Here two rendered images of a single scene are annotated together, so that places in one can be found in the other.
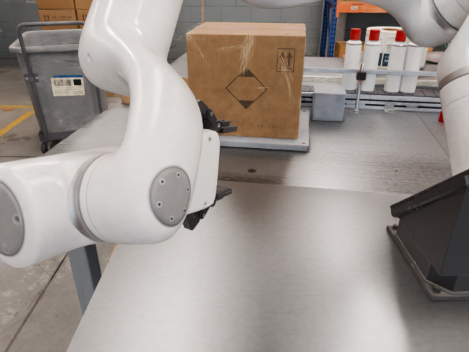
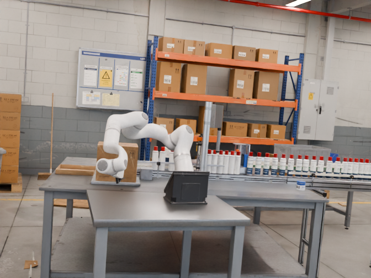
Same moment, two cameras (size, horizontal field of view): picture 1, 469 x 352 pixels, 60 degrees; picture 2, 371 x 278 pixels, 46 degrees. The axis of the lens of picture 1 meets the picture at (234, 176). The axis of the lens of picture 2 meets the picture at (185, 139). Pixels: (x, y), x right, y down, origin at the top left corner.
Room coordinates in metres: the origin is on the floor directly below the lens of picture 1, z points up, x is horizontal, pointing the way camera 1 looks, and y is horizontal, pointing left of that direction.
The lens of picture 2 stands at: (-2.14, 0.47, 1.49)
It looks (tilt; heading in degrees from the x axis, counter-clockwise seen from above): 5 degrees down; 342
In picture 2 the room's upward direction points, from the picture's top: 4 degrees clockwise
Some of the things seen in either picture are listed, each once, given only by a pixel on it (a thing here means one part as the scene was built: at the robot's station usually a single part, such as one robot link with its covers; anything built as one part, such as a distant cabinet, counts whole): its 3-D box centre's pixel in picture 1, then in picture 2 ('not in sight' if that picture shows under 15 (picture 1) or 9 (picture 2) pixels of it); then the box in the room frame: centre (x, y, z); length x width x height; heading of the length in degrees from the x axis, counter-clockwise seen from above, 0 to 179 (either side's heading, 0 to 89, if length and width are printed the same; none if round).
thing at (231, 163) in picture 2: not in sight; (231, 162); (1.31, -1.07, 0.98); 0.05 x 0.05 x 0.20
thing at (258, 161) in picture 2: not in sight; (258, 164); (1.27, -1.31, 0.98); 0.05 x 0.05 x 0.20
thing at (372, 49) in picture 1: (370, 61); (162, 158); (1.40, -0.46, 0.98); 0.05 x 0.05 x 0.20
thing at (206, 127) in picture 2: not in sight; (205, 141); (1.21, -0.77, 1.16); 0.04 x 0.04 x 0.67; 81
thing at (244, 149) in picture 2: not in sight; (240, 158); (1.38, -1.18, 1.01); 0.14 x 0.13 x 0.26; 81
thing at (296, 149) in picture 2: not in sight; (301, 154); (2.68, -2.64, 0.91); 0.60 x 0.40 x 0.22; 92
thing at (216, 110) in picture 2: not in sight; (213, 116); (1.26, -0.84, 1.38); 0.17 x 0.10 x 0.19; 136
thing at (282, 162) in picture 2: not in sight; (282, 165); (1.23, -1.53, 0.98); 0.05 x 0.05 x 0.20
